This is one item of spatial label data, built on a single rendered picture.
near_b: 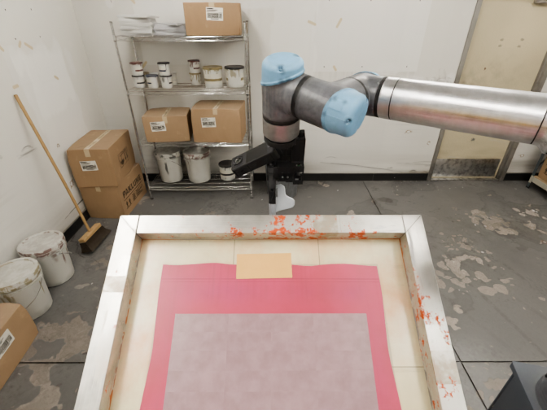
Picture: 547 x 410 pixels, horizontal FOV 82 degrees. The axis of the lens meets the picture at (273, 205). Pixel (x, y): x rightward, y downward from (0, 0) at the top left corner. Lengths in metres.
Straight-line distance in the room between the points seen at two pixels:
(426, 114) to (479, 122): 0.08
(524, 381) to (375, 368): 0.44
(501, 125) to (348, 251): 0.32
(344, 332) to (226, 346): 0.20
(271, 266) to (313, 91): 0.32
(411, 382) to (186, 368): 0.37
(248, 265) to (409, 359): 0.32
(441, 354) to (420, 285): 0.11
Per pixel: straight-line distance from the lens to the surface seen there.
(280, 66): 0.57
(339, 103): 0.53
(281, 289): 0.60
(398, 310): 0.63
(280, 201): 0.72
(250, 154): 0.70
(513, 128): 0.61
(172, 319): 0.62
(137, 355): 0.63
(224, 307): 0.60
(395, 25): 3.94
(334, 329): 0.60
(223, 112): 3.40
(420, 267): 0.63
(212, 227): 0.61
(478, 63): 4.46
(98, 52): 4.19
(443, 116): 0.61
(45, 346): 2.74
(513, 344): 2.81
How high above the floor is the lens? 1.89
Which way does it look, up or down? 31 degrees down
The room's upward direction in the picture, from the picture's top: straight up
